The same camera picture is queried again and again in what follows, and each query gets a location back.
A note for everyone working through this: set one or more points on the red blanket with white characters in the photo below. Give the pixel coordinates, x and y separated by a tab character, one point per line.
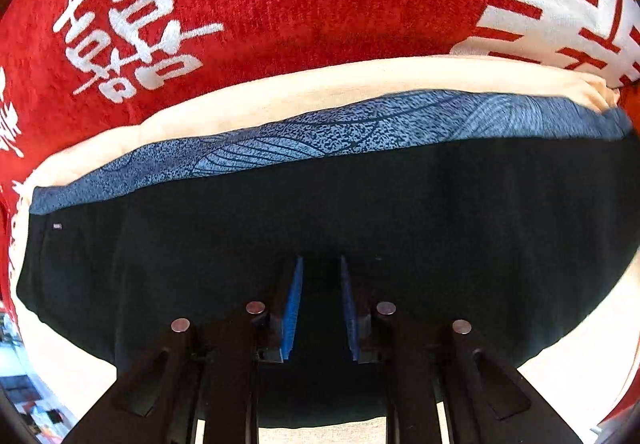
71	69

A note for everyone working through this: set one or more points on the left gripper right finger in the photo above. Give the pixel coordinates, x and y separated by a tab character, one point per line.
443	380

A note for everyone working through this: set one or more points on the black pants with blue waistband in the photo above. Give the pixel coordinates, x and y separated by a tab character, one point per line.
517	213

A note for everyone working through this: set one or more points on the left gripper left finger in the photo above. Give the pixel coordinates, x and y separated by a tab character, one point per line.
198	383

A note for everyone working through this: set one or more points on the cream cushion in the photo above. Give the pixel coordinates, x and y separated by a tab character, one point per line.
587	373

